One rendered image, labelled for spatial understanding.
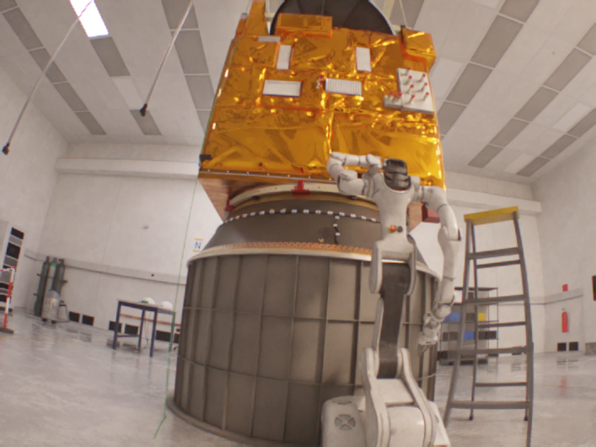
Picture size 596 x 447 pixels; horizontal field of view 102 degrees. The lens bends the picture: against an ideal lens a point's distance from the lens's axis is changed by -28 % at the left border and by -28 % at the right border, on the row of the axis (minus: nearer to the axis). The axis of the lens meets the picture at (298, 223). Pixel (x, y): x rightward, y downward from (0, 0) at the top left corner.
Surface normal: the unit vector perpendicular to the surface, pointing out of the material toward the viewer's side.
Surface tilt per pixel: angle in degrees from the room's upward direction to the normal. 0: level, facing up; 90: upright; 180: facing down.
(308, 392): 90
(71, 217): 90
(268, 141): 89
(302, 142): 92
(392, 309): 110
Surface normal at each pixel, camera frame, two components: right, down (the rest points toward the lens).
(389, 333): -0.02, 0.03
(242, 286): -0.44, -0.32
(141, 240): 0.04, -0.32
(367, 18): -0.23, 0.48
